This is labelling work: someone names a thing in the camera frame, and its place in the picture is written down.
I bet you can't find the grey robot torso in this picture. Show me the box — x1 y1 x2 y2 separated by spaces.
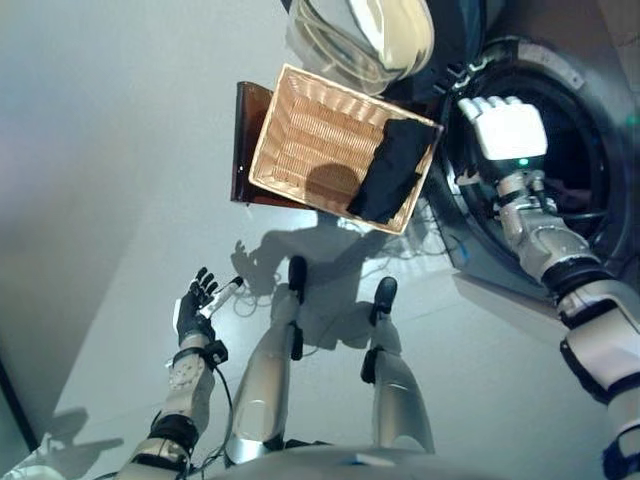
204 442 606 480

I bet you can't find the white washer plinth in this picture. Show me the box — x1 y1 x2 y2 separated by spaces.
451 273 569 347

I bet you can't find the wicker laundry basket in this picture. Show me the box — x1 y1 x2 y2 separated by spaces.
248 63 445 235

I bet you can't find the round glass washer door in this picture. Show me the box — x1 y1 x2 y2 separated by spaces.
278 0 490 97

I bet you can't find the black garment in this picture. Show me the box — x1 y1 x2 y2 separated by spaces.
346 118 435 225

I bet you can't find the brown wooden stool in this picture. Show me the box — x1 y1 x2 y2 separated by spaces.
230 80 321 214

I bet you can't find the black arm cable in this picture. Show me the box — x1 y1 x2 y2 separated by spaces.
542 179 619 227
192 364 235 469

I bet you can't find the silver robot right leg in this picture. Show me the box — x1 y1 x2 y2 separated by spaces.
359 276 436 454

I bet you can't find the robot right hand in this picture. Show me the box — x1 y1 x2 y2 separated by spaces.
457 95 549 162

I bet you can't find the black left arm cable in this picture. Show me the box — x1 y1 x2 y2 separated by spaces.
192 364 235 469

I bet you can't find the silver robot left leg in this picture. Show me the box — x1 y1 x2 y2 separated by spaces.
224 255 309 467

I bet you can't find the silver robot leg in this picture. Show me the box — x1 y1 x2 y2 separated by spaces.
359 276 436 454
224 255 309 467

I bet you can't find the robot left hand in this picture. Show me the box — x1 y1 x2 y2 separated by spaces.
172 266 245 348

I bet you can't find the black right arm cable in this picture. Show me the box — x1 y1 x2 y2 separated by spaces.
542 179 619 227

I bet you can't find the dark grey washing machine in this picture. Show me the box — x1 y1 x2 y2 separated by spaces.
414 0 640 302

